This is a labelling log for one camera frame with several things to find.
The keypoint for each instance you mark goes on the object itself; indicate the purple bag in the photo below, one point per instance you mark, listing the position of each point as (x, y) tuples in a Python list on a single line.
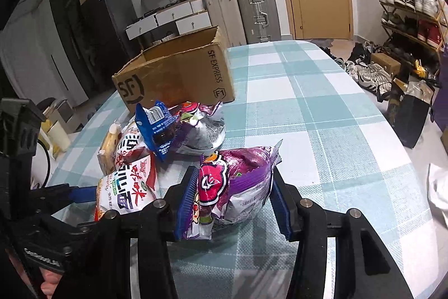
[(441, 96)]

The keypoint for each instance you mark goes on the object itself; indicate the yellow cracker packet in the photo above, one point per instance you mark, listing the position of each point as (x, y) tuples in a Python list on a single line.
[(108, 148)]

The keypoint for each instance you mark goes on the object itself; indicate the silver suitcase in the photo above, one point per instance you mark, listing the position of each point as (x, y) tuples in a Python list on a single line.
[(259, 11)]

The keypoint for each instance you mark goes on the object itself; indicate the heap of black white sneakers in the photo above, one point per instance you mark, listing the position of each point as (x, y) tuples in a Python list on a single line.
[(371, 74)]

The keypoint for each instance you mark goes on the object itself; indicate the black refrigerator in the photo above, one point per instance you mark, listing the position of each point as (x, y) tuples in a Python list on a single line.
[(108, 29)]

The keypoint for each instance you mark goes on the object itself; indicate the rows of assorted shoes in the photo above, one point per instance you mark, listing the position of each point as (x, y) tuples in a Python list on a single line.
[(409, 1)]

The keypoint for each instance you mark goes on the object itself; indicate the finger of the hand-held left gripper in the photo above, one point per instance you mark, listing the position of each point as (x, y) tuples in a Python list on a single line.
[(84, 229), (84, 194)]

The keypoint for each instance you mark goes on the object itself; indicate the purple silver snack packet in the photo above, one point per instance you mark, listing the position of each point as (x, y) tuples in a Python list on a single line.
[(203, 127)]

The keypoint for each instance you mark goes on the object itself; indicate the small brown carton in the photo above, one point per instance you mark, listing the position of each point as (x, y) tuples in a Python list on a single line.
[(385, 63)]

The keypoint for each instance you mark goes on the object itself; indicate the beige suitcase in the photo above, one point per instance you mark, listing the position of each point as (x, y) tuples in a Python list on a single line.
[(225, 15)]

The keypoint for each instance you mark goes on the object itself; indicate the white drawer unit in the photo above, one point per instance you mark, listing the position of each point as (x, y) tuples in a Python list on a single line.
[(171, 17)]

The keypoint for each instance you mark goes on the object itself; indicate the checked tablecloth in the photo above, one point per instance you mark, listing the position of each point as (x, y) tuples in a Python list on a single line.
[(315, 110)]

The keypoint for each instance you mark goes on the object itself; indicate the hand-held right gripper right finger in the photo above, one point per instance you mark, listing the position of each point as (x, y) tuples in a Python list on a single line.
[(281, 211)]

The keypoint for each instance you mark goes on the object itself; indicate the dark tall cabinet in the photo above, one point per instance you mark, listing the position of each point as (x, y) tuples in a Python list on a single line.
[(66, 22)]

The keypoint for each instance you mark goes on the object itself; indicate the person's left hand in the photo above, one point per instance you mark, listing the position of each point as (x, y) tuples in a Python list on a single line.
[(49, 285)]

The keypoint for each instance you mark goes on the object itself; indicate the metal shoe rack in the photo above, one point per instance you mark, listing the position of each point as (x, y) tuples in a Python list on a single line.
[(411, 34)]

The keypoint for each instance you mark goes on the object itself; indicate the grey trash bin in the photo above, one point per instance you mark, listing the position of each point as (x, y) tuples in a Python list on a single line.
[(64, 111)]

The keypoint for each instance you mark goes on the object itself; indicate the large white red noodle packet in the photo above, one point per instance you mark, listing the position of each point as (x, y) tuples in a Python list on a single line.
[(129, 187)]

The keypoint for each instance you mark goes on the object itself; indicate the small white red noodle packet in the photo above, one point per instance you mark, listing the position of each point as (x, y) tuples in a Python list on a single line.
[(131, 145)]

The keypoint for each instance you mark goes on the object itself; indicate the white cloth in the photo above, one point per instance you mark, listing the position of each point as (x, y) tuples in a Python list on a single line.
[(439, 187)]

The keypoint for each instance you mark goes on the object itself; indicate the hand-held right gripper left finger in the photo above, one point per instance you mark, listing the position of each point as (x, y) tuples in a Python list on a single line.
[(187, 204)]

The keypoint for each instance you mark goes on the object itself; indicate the blue snack packet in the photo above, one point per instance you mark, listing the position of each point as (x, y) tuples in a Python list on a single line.
[(154, 129)]

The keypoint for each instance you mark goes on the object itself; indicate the black paper bag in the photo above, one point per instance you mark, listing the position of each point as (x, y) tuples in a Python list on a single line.
[(411, 117)]

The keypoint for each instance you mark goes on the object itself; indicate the cream cylinder container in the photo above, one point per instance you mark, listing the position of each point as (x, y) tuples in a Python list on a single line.
[(57, 139)]

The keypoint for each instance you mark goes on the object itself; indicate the cardboard box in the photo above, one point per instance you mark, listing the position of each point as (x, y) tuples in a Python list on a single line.
[(182, 71)]

